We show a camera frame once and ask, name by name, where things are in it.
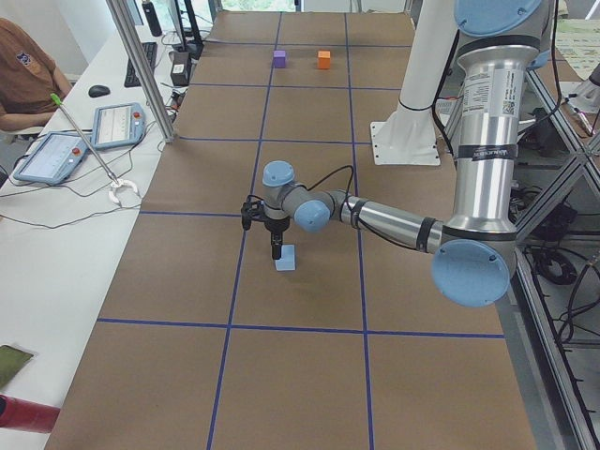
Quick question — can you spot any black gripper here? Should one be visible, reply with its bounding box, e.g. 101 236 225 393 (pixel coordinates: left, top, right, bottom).
264 217 289 260

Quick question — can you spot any light blue foam block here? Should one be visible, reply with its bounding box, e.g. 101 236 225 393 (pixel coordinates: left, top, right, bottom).
275 245 296 272

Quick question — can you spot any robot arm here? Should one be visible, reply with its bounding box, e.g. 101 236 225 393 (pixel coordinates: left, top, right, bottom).
242 1 558 307

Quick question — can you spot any purple foam block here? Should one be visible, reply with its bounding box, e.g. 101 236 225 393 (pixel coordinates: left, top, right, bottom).
273 50 287 68

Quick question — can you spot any orange foam block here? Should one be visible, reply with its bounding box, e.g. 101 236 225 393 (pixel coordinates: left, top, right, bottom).
317 50 332 70

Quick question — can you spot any metal grabber stick green tip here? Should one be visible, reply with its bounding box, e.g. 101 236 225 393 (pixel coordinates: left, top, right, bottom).
50 93 141 207

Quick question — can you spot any black power adapter box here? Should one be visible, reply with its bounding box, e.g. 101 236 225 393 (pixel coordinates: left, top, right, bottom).
170 52 192 87

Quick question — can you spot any far blue teach pendant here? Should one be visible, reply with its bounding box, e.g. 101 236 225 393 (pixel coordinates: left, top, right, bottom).
91 102 145 150

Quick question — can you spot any blue teach pendant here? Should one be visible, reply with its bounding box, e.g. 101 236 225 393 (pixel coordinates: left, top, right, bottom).
12 132 88 186
91 102 145 150

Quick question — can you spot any black monitor stand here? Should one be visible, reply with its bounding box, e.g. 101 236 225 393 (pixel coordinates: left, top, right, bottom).
172 0 204 61

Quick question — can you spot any black keyboard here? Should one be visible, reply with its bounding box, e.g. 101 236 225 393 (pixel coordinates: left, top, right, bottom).
124 41 158 89

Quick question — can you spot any black computer mouse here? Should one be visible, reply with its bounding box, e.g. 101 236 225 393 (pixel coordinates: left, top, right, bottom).
88 84 111 98

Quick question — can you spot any near blue teach pendant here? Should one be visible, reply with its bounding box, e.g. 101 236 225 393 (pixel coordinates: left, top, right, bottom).
12 132 88 186

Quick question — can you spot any black water bottle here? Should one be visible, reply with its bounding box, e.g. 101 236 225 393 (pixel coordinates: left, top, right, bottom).
142 0 162 37

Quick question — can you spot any green cloth pouch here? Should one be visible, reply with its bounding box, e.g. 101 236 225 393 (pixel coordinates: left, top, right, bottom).
0 345 34 387

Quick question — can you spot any person in brown shirt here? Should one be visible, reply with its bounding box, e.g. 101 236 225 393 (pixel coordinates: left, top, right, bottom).
1 18 72 131

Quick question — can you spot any red cylinder bottle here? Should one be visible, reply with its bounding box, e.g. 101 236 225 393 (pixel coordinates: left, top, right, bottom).
1 395 61 433

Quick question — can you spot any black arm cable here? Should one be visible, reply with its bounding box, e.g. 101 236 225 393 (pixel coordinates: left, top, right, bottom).
307 164 423 248

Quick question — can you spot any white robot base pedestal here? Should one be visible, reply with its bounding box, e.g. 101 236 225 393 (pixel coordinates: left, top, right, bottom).
370 0 458 166

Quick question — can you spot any aluminium frame post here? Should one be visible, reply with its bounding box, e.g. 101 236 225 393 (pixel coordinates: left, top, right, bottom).
106 0 174 143

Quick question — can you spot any aluminium side frame rack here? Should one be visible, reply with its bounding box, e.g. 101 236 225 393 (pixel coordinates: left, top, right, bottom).
499 63 599 449

